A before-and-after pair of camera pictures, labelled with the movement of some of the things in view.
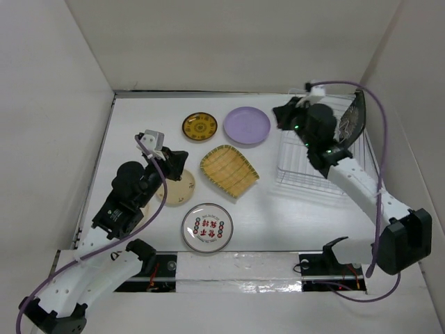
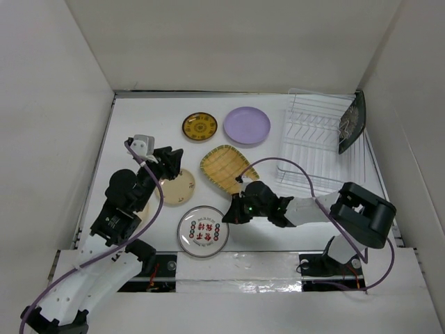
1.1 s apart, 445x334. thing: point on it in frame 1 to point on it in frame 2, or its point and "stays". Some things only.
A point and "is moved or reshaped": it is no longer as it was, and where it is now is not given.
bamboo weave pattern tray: [229, 169] stays
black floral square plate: [353, 119] stays
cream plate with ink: [147, 213] stays
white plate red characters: [207, 227] is moved or reshaped
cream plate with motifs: [178, 192] stays
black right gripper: [284, 113] to [235, 214]
